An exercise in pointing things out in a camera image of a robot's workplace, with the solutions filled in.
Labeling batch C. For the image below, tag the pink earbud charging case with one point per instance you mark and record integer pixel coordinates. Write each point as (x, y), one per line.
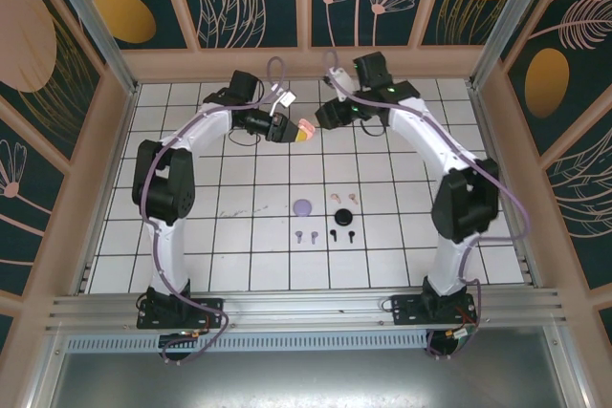
(310, 131)

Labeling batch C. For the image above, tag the purple earbud charging case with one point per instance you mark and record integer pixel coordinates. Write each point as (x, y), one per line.
(302, 207)

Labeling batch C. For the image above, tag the black earbud charging case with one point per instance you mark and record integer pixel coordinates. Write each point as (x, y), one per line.
(343, 217)

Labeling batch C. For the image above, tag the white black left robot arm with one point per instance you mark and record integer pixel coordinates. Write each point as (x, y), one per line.
(172, 255)

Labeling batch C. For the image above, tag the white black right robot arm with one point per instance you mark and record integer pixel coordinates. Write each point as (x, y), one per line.
(421, 135)

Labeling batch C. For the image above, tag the yellow power connector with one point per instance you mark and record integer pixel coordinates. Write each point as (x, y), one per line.
(195, 333)
(458, 333)

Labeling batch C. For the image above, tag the grey metal sheet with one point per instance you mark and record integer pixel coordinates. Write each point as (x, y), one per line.
(306, 379)

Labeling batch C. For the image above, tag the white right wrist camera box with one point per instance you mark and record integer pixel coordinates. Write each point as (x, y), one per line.
(340, 79)

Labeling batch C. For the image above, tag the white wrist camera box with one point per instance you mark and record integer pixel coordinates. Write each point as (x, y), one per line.
(340, 79)
(285, 99)

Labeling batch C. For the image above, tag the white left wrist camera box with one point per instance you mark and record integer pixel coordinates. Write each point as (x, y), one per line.
(285, 99)

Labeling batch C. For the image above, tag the orange disc leaves wall panel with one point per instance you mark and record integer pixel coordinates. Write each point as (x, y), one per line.
(287, 6)

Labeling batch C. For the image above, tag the aluminium frame post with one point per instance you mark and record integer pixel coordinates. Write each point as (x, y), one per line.
(93, 21)
(509, 21)

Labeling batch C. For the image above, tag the aluminium mounting rail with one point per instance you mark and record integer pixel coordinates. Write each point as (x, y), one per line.
(306, 307)

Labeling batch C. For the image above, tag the orange oval fern wall panel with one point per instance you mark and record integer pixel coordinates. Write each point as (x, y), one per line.
(574, 69)

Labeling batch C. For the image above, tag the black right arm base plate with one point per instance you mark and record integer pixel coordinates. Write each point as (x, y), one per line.
(406, 310)

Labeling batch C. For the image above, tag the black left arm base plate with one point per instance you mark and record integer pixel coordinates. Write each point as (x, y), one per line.
(146, 321)

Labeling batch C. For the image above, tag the pale oval botanical wall panel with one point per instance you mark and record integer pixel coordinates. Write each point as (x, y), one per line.
(28, 45)

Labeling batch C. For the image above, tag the aluminium side rail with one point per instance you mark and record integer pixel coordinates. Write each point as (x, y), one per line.
(530, 269)

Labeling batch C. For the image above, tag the pink flower outline wall panel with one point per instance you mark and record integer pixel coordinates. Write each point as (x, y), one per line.
(24, 217)

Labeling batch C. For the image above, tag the pink leaf outline wall panel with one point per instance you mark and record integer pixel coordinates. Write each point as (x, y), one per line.
(588, 217)

